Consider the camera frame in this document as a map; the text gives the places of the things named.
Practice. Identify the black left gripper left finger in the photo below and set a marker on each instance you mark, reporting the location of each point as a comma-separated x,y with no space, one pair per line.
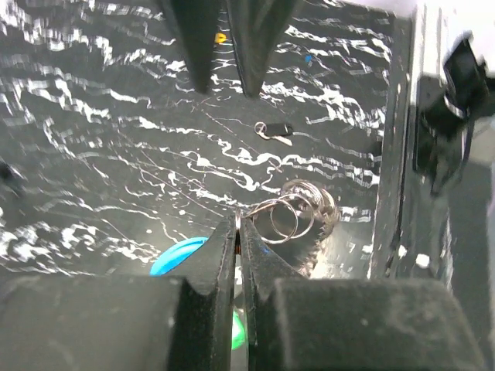
178,321

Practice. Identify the small yellow orange block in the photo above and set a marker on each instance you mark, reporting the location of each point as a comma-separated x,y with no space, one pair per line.
220,38

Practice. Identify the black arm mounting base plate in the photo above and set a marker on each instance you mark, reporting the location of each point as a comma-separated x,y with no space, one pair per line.
387,227

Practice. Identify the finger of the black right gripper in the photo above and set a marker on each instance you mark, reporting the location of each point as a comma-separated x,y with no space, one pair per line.
255,28
194,24

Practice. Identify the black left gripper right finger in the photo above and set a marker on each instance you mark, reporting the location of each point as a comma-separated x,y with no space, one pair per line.
294,323

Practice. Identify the black headed key with ring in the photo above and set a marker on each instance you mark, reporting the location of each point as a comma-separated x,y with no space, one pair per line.
275,131

